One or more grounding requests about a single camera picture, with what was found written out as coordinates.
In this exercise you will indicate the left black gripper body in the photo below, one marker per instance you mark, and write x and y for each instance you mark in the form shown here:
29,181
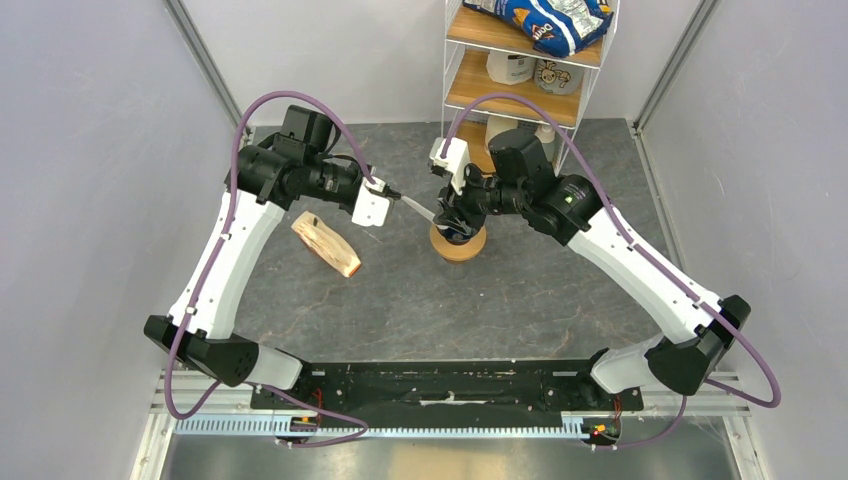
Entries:
333,183

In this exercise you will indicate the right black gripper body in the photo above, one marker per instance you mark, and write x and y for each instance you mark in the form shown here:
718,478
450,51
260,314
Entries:
482,196

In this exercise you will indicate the white wire shelf rack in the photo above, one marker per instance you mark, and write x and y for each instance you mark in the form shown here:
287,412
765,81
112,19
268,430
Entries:
483,54

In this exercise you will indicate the blue cone coffee filter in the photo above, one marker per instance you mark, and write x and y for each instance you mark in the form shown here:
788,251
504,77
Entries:
456,234

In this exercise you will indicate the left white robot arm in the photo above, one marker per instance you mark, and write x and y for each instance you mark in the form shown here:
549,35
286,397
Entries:
292,163

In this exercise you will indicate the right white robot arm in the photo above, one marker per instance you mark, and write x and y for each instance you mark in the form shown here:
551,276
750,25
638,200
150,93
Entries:
569,209

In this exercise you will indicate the cream pump bottle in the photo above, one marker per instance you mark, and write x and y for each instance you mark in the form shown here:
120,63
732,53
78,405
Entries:
496,125

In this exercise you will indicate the green pump bottle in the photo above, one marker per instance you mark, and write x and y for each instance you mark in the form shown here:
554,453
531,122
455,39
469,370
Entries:
548,139

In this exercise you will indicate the white printed container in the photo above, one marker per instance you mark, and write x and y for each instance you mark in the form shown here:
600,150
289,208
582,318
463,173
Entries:
509,69

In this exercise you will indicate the grey cartoon printed container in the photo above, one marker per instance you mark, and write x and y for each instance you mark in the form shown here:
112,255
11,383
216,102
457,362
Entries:
557,78

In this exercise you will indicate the blue chips bag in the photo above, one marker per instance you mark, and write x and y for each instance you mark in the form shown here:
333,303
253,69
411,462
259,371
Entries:
557,28

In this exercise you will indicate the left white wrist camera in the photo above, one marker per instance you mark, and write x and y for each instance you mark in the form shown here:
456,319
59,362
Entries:
372,205

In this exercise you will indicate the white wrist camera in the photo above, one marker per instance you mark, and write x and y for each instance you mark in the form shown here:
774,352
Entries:
372,205
450,161

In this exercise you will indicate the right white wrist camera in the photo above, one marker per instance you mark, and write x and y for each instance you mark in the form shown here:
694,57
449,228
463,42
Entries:
450,161

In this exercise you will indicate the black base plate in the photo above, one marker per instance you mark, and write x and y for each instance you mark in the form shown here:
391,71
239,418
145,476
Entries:
459,394

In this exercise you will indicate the aluminium rail frame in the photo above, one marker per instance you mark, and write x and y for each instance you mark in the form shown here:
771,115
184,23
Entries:
228,412

